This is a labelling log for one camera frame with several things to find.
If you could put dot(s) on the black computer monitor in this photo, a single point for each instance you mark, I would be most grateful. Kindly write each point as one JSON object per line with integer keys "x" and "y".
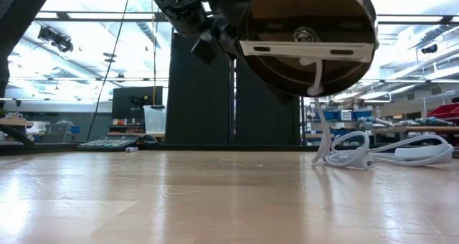
{"x": 129, "y": 102}

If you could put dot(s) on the black hanging spotlight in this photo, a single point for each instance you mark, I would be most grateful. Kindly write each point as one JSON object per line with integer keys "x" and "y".
{"x": 429, "y": 49}
{"x": 55, "y": 39}

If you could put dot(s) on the small wooden table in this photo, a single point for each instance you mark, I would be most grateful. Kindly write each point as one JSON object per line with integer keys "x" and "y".
{"x": 14, "y": 122}

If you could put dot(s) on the clear plastic container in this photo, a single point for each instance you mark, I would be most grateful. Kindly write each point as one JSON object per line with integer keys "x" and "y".
{"x": 155, "y": 120}

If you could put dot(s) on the silver purple pen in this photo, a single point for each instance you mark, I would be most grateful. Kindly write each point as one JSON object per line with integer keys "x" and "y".
{"x": 131, "y": 149}

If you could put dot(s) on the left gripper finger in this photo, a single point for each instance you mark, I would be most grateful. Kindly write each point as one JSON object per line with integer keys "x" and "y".
{"x": 209, "y": 48}

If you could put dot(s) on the long wooden workbench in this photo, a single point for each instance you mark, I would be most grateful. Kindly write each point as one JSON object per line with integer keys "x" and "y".
{"x": 430, "y": 129}

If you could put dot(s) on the red storage bin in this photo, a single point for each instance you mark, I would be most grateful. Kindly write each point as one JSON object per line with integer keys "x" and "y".
{"x": 444, "y": 111}

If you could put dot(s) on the brass lamp socket base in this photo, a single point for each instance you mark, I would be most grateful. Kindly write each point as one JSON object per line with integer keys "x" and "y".
{"x": 272, "y": 21}

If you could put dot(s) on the metal storage shelf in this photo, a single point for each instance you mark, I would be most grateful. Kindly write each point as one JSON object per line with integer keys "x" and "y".
{"x": 309, "y": 135}

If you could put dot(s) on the black aluminium table frame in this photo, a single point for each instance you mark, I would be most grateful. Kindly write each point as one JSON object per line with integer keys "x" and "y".
{"x": 43, "y": 148}

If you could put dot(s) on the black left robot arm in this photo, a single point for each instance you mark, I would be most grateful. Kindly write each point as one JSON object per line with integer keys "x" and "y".
{"x": 18, "y": 21}

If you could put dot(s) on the blue storage bin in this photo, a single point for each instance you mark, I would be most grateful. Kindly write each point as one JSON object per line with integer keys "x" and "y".
{"x": 362, "y": 114}
{"x": 331, "y": 115}

